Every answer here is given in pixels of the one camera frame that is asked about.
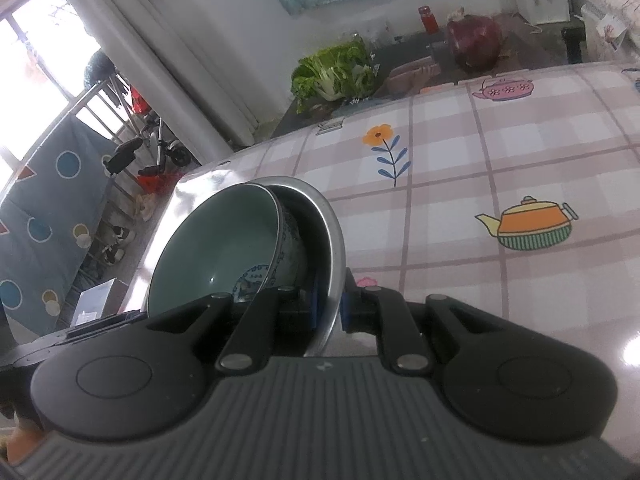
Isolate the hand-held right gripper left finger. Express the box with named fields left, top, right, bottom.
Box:
left=145, top=285, right=319, bottom=372

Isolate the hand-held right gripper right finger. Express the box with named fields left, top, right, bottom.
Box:
left=339, top=268, right=507, bottom=376

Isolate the deep steel bowl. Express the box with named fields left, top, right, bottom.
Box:
left=244, top=175, right=347, bottom=359

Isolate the green ceramic bowl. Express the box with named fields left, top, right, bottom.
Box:
left=146, top=183, right=307, bottom=321

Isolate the white cardboard box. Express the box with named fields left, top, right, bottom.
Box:
left=74, top=279, right=132, bottom=327

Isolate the plaid printed tablecloth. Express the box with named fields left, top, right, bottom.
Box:
left=120, top=61, right=640, bottom=401

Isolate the pair of sneakers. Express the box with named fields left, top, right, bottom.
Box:
left=94, top=224, right=132, bottom=267

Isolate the grey blanket with dots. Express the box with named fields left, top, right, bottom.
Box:
left=0, top=114, right=132, bottom=322

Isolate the baby stroller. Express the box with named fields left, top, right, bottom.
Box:
left=102, top=109, right=192, bottom=177

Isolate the green leafy cabbage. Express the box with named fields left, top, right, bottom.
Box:
left=291, top=41, right=377, bottom=112

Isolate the red hanging cloth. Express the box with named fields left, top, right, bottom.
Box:
left=129, top=84, right=152, bottom=117

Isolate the metal railing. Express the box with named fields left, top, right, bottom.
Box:
left=30, top=67, right=166, bottom=201

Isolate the dark red round vegetable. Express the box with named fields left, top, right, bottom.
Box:
left=446, top=14, right=504, bottom=73

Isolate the white curtain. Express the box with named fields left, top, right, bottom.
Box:
left=62, top=0, right=262, bottom=147

